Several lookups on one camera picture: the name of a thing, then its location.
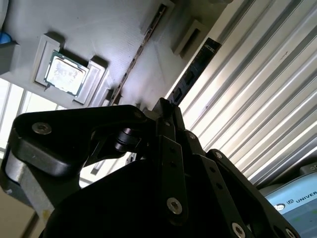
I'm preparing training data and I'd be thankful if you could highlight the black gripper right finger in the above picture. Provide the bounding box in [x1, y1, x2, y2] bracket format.
[171, 104, 302, 238]

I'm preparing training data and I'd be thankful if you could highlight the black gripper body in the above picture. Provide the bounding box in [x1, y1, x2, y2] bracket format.
[43, 158, 238, 238]

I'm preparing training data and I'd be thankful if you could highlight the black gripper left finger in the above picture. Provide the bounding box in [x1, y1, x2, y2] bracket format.
[3, 98, 189, 228]

